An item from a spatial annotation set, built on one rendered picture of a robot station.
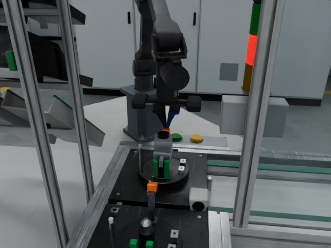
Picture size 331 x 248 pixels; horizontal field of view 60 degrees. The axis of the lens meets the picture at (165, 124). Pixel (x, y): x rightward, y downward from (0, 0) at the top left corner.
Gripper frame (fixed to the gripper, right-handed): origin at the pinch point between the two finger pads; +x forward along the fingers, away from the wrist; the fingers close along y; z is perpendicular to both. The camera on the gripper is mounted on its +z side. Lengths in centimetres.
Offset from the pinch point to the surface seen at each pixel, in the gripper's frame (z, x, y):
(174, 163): -6.4, 10.3, -2.8
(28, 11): -12.7, -29.2, 27.5
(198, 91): 293, 99, -9
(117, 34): 295, 28, 97
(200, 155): 1.7, 12.2, -10.2
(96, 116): 49, 24, 40
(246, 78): -21.1, -19.3, -16.8
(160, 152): -11.4, 3.8, 0.3
